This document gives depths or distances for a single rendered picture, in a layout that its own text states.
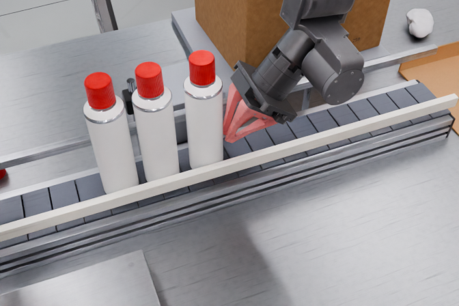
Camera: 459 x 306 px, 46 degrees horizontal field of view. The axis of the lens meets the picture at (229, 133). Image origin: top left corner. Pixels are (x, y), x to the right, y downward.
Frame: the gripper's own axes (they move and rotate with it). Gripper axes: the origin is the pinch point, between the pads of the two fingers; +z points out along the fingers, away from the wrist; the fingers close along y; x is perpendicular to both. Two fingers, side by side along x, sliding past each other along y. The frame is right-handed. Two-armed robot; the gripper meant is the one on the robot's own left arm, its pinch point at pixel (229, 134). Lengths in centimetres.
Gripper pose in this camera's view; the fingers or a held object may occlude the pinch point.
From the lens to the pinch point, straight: 79.2
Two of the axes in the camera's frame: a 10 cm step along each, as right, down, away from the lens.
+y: 3.7, 6.6, -6.6
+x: 7.2, 2.4, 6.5
